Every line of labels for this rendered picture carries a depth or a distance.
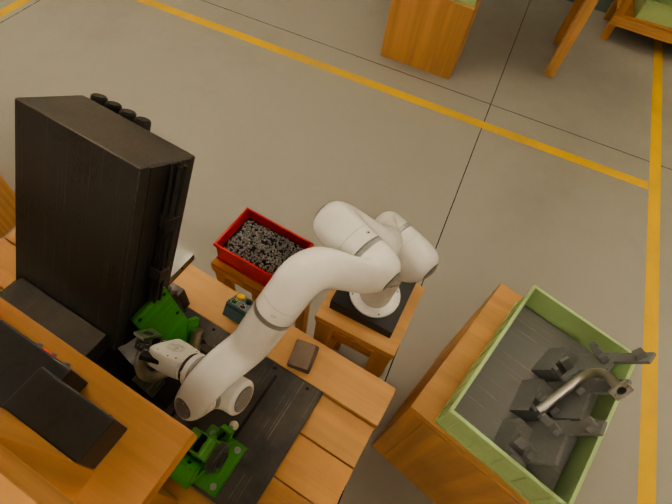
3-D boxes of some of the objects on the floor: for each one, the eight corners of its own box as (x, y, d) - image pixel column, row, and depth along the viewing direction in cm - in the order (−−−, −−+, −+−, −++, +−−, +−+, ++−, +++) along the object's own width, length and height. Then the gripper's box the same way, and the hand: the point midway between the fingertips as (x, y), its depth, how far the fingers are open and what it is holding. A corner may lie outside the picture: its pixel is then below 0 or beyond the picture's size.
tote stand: (444, 349, 251) (501, 282, 185) (524, 412, 236) (617, 364, 170) (371, 445, 219) (410, 406, 153) (459, 525, 204) (543, 520, 139)
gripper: (163, 395, 98) (110, 360, 106) (214, 375, 113) (164, 346, 120) (171, 364, 97) (116, 332, 104) (221, 348, 112) (170, 321, 119)
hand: (147, 342), depth 112 cm, fingers closed on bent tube, 3 cm apart
